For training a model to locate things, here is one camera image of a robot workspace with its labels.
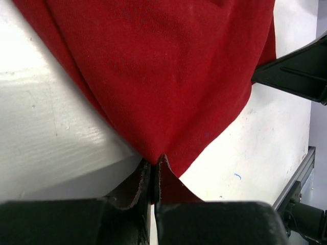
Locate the dark red t shirt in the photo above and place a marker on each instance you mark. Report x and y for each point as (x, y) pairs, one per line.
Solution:
(168, 76)

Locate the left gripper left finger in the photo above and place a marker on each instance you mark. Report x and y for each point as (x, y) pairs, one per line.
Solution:
(120, 217)

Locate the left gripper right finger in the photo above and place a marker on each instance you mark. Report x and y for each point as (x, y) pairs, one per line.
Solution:
(183, 218)

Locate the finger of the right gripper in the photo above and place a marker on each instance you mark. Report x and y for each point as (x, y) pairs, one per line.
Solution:
(301, 73)

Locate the aluminium extrusion rail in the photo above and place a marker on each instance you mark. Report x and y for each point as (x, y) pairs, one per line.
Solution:
(293, 189)

